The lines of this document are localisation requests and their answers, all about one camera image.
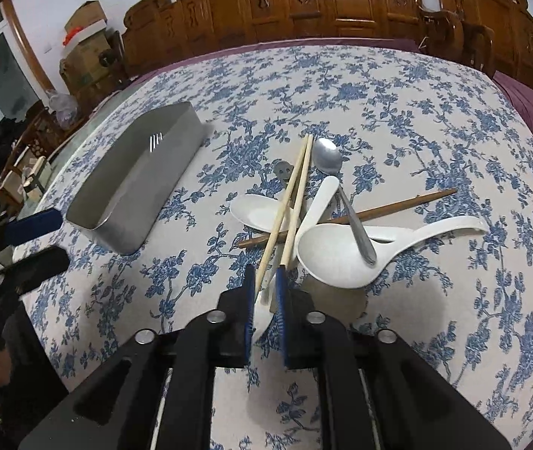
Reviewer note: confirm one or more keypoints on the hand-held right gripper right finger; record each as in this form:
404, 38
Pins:
279, 309

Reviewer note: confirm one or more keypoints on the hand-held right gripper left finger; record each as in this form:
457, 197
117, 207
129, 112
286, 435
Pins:
249, 309

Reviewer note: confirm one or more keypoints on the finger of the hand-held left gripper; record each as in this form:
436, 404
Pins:
32, 227
44, 267

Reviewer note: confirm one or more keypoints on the light wooden chopstick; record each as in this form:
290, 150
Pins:
285, 201
294, 218

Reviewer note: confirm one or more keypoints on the rectangular metal utensil container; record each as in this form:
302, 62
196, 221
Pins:
130, 187

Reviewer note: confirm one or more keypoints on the large white ceramic spoon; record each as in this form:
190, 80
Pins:
332, 258

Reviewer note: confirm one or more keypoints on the person's dark clothing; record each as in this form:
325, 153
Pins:
18, 408

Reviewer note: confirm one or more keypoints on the clear plastic bag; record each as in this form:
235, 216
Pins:
62, 108

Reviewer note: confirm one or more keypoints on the dark brown wooden chopstick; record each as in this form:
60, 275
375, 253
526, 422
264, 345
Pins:
388, 208

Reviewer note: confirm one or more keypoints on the plain metal spoon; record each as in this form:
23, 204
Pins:
327, 154

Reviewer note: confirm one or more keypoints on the brown cardboard box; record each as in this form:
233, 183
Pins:
86, 65

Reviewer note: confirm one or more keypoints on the white lidded cardboard box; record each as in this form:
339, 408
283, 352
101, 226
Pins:
83, 21

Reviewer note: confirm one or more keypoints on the blue floral tablecloth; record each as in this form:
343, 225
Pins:
435, 150

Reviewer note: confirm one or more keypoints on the carved wooden bench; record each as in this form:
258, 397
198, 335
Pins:
341, 0

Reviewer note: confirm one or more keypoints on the dark wooden chair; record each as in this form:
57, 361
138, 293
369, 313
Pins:
454, 37

